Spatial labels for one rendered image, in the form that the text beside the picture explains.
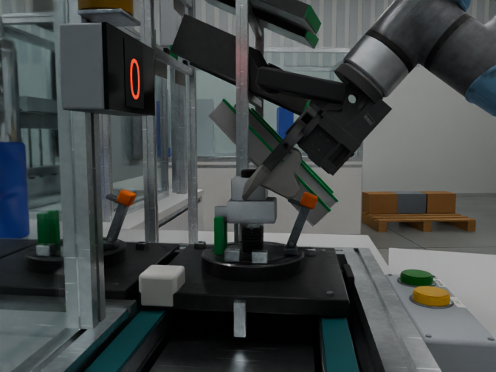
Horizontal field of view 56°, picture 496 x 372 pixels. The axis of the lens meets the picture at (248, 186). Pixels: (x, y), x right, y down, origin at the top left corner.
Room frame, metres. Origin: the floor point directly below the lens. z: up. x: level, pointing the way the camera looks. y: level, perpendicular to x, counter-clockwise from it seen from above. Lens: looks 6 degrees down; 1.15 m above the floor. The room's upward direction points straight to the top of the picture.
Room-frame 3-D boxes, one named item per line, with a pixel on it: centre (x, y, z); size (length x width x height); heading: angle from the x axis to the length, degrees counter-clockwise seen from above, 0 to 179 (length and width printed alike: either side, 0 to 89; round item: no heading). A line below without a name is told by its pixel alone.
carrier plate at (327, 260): (0.62, -0.01, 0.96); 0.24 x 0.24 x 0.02; 83
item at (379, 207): (5.93, -2.15, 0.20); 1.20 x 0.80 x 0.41; 93
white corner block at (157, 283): (0.54, 0.10, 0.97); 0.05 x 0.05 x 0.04; 83
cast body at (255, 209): (0.63, 0.00, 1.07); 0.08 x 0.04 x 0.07; 83
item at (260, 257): (0.57, -0.02, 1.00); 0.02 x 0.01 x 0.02; 83
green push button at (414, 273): (0.58, -0.22, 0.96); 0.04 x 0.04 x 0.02
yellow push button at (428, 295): (0.51, -0.21, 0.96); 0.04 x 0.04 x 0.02
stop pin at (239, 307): (0.50, 0.01, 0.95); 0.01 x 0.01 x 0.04; 83
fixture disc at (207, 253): (0.62, -0.01, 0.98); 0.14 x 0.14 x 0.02
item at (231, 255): (0.58, 0.02, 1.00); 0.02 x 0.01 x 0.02; 83
